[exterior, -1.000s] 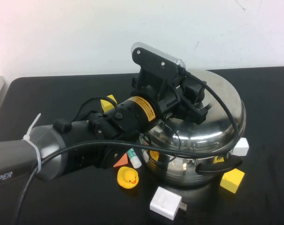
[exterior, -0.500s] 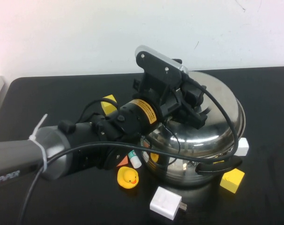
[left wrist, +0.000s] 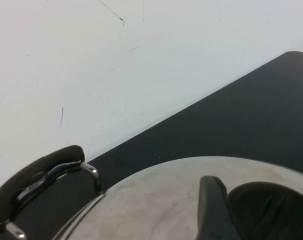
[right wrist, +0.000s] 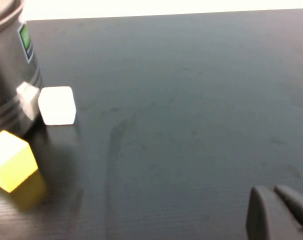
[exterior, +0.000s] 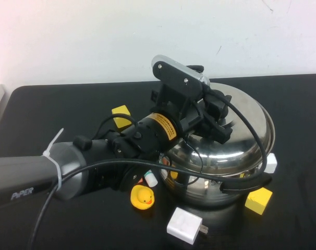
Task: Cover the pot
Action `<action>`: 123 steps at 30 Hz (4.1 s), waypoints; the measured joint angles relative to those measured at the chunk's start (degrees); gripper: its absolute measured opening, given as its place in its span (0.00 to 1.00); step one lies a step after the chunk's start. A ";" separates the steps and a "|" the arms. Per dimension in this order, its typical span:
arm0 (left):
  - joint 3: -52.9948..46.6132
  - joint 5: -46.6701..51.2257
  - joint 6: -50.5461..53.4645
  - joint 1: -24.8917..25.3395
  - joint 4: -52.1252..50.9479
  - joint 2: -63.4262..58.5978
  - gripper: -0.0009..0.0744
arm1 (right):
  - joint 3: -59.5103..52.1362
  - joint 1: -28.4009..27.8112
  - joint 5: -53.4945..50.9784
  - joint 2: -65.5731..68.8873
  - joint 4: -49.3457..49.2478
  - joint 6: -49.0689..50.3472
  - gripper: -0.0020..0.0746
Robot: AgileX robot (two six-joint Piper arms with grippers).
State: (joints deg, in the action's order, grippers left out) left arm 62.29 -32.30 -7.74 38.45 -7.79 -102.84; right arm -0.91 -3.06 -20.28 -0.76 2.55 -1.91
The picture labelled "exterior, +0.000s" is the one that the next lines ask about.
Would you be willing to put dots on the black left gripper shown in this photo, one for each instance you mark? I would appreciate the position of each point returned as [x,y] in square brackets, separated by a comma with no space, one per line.
[181,114]

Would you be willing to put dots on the steel lid with black knob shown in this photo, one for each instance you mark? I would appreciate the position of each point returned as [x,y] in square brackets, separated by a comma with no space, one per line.
[241,130]

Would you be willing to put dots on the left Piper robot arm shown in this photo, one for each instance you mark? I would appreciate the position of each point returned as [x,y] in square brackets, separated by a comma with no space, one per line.
[69,161]

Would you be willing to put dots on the stainless steel cooking pot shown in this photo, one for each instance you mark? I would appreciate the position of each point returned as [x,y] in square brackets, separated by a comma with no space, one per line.
[207,187]

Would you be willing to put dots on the white cube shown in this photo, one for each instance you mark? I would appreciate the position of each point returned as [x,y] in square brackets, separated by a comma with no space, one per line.
[271,162]

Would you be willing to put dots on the white green glue stick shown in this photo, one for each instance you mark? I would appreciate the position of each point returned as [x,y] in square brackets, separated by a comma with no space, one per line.
[151,179]

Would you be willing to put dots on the yellow wooden cube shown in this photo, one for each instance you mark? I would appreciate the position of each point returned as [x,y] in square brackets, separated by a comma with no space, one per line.
[258,200]
[120,110]

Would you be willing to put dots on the orange cube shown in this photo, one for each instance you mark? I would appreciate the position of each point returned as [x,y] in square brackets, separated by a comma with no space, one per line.
[141,180]

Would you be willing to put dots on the yellow rubber duck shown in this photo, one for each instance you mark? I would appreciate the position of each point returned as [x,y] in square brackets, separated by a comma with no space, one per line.
[142,196]

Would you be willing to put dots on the white plug charger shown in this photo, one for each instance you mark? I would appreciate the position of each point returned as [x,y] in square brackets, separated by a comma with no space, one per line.
[184,224]

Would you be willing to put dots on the white zip tie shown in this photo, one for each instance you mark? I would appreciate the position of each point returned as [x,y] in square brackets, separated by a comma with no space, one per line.
[53,153]

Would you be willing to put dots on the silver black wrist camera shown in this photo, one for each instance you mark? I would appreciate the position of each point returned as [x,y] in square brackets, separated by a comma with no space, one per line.
[177,76]

